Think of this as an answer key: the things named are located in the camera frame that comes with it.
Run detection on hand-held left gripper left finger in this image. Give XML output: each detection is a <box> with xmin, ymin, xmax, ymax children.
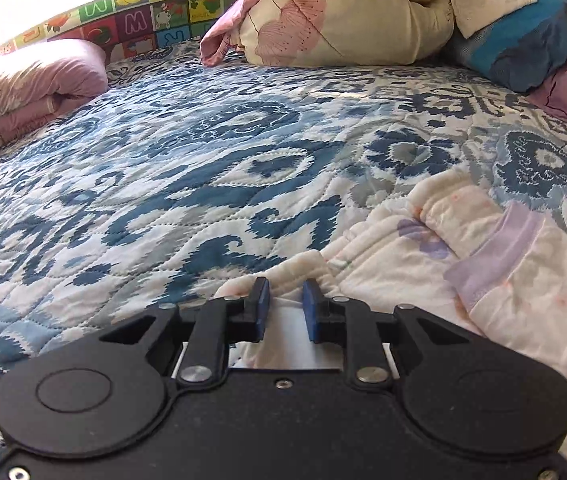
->
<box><xmin>100</xmin><ymin>277</ymin><xmax>271</xmax><ymax>389</ymax></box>

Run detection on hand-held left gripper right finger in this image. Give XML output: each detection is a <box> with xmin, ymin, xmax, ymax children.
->
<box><xmin>302</xmin><ymin>279</ymin><xmax>469</xmax><ymax>390</ymax></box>

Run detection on white floral pants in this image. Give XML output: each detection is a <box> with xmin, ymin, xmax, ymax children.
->
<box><xmin>214</xmin><ymin>166</ymin><xmax>567</xmax><ymax>480</ymax></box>

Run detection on blue patterned quilted bedspread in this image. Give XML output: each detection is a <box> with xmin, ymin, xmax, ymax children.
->
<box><xmin>0</xmin><ymin>40</ymin><xmax>567</xmax><ymax>471</ymax></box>

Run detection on cream floral comforter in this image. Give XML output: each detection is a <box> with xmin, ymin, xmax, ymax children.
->
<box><xmin>200</xmin><ymin>0</ymin><xmax>538</xmax><ymax>67</ymax></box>

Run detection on pink folded blanket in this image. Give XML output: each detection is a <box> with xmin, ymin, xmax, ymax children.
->
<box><xmin>0</xmin><ymin>39</ymin><xmax>110</xmax><ymax>152</ymax></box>

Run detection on colourful alphabet play mat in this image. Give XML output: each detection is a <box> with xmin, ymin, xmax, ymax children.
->
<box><xmin>0</xmin><ymin>0</ymin><xmax>242</xmax><ymax>61</ymax></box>

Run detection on blue teal pillow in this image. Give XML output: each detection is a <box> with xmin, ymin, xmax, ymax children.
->
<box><xmin>447</xmin><ymin>0</ymin><xmax>567</xmax><ymax>93</ymax></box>

